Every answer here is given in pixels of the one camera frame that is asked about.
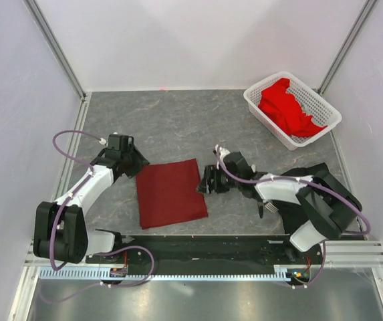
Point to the black round plate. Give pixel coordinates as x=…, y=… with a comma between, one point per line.
x=293, y=216

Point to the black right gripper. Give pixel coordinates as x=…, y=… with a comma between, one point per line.
x=211, y=172

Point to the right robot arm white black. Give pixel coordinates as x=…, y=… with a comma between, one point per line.
x=314, y=206

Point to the bright red cloth in basket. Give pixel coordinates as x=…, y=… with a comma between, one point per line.
x=285, y=111

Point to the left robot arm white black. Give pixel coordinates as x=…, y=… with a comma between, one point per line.
x=60, y=234

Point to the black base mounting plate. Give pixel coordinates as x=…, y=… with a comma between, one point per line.
x=271, y=249

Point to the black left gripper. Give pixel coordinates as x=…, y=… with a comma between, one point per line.
x=140, y=161

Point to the silver fork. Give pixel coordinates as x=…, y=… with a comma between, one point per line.
x=268, y=205

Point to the dark red cloth napkin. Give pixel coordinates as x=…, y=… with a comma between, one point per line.
x=167, y=194

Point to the blue-white cable duct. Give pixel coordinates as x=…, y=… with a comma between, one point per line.
x=108, y=274

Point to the white plastic basket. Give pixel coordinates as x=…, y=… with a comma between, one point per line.
x=323, y=114

